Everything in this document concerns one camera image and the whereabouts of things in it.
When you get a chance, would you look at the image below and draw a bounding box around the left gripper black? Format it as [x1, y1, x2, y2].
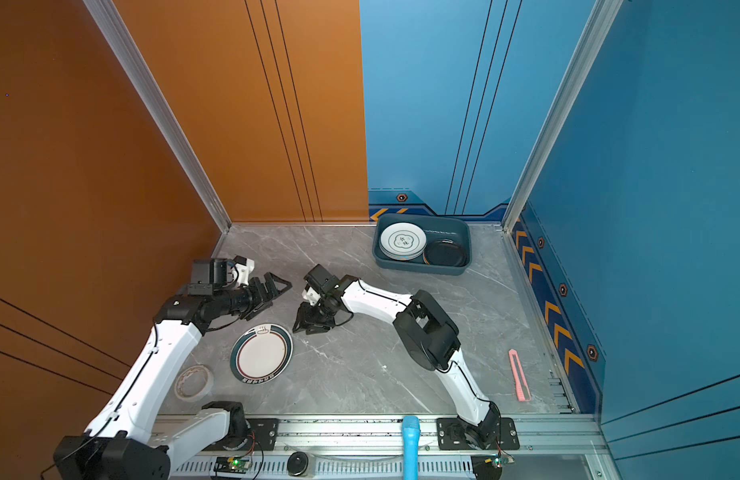
[216, 272, 292, 319]

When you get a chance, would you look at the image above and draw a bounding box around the white plate dark rim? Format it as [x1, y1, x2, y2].
[230, 323, 294, 385]

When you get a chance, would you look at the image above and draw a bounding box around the large white flower plate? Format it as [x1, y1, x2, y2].
[379, 222, 428, 261]

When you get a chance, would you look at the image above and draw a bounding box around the black plate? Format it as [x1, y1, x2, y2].
[423, 239, 468, 267]

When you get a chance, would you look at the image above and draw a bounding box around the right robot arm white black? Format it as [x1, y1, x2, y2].
[293, 264, 502, 450]

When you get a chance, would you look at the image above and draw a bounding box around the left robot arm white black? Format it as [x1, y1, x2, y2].
[53, 256, 292, 479]

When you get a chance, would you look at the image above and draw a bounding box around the teal plastic bin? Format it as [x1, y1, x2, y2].
[372, 213, 472, 276]

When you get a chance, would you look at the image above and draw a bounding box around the tape roll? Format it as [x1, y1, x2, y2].
[174, 365, 215, 402]

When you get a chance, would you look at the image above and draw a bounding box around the black round knob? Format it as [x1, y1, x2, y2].
[286, 451, 315, 478]

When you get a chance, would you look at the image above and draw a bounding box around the left circuit board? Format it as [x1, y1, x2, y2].
[212, 457, 254, 477]

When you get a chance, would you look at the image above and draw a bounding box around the circuit board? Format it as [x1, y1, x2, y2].
[485, 451, 515, 469]
[212, 457, 254, 477]

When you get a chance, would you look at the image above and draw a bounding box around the pink flat tool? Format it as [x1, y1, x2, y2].
[508, 349, 532, 402]

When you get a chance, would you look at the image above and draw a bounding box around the right circuit board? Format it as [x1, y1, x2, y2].
[485, 451, 515, 469]

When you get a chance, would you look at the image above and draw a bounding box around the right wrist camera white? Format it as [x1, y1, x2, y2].
[302, 285, 322, 306]

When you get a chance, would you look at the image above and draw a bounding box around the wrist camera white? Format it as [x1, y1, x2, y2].
[233, 256, 255, 287]
[302, 285, 322, 306]

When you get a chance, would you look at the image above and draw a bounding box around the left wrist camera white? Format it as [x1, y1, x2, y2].
[233, 256, 255, 287]

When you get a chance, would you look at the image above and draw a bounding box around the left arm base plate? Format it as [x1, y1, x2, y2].
[203, 417, 280, 453]

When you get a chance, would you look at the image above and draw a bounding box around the blue cylinder handle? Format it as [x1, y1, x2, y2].
[402, 415, 421, 480]

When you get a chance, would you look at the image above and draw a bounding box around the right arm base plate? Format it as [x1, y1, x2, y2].
[436, 417, 521, 451]

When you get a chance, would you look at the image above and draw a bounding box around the aluminium front rail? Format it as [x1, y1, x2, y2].
[171, 414, 619, 479]

